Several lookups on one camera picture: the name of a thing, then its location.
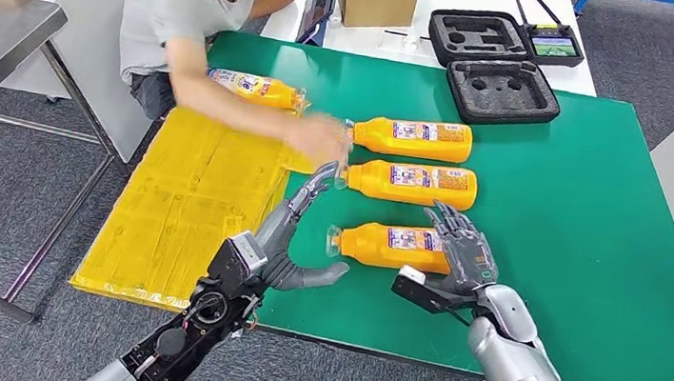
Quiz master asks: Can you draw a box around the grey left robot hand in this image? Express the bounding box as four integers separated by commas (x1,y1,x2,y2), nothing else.
248,152,363,301

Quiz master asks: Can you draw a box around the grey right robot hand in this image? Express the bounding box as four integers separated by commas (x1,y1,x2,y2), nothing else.
414,199,508,302

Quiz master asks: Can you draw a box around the orange detergent bottle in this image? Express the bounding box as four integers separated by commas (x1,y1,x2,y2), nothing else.
330,153,481,214
203,66,313,114
323,214,457,277
341,110,476,167

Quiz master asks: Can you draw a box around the yellow plastic sheet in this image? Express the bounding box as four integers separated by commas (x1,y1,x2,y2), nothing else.
67,67,348,331

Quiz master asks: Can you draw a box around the open black foam case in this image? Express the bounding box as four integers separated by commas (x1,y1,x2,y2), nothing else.
417,4,572,136

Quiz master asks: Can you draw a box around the small clear plastic item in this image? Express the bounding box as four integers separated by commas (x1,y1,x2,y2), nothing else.
377,27,432,54

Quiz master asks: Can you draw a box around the black remote controller with screen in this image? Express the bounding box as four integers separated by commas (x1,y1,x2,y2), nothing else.
505,0,591,71

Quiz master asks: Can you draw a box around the dark tablet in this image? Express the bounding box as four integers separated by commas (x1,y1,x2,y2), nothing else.
294,0,339,49

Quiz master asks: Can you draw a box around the seated person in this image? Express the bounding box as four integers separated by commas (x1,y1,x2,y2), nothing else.
107,0,369,172

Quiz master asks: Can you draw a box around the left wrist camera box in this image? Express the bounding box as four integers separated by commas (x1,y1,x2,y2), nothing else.
205,227,272,303

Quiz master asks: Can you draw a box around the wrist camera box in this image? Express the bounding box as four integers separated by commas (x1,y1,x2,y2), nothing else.
387,263,481,323
205,227,272,303

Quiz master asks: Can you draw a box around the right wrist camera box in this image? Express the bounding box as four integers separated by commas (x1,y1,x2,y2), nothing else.
387,263,481,323

